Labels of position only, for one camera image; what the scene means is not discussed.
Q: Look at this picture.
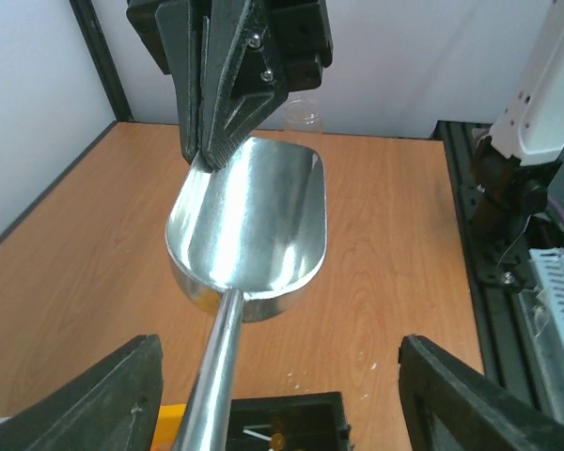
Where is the light blue cable duct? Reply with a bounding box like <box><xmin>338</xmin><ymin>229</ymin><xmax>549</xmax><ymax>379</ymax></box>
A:
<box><xmin>529</xmin><ymin>248</ymin><xmax>564</xmax><ymax>354</ymax></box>

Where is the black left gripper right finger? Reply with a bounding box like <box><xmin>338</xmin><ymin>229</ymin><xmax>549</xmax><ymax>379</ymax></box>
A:
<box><xmin>399</xmin><ymin>334</ymin><xmax>564</xmax><ymax>450</ymax></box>

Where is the clear plastic jar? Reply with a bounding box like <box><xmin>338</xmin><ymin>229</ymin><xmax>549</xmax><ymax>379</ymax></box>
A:
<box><xmin>284</xmin><ymin>97</ymin><xmax>324</xmax><ymax>133</ymax></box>

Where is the yellow candy bin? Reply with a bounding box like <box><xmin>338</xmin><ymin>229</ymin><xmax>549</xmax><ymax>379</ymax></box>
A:
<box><xmin>149</xmin><ymin>404</ymin><xmax>186</xmax><ymax>451</ymax></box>

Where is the black enclosure frame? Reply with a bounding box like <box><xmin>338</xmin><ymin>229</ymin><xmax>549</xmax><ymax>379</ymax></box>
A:
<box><xmin>0</xmin><ymin>1</ymin><xmax>133</xmax><ymax>243</ymax></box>

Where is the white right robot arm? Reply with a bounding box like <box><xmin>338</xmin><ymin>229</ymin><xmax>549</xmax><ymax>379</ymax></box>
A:
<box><xmin>126</xmin><ymin>1</ymin><xmax>564</xmax><ymax>235</ymax></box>

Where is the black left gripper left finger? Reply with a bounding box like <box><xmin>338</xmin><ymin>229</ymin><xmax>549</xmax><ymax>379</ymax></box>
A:
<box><xmin>0</xmin><ymin>334</ymin><xmax>164</xmax><ymax>450</ymax></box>

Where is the black candy bin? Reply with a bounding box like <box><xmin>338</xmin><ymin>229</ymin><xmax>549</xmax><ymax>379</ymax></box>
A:
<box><xmin>226</xmin><ymin>392</ymin><xmax>353</xmax><ymax>450</ymax></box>

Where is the silver metal scoop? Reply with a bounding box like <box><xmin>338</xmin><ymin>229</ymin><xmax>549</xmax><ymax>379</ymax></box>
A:
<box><xmin>164</xmin><ymin>137</ymin><xmax>327</xmax><ymax>450</ymax></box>

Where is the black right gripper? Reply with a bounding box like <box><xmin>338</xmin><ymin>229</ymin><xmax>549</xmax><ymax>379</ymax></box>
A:
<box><xmin>126</xmin><ymin>1</ymin><xmax>333</xmax><ymax>170</ymax></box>

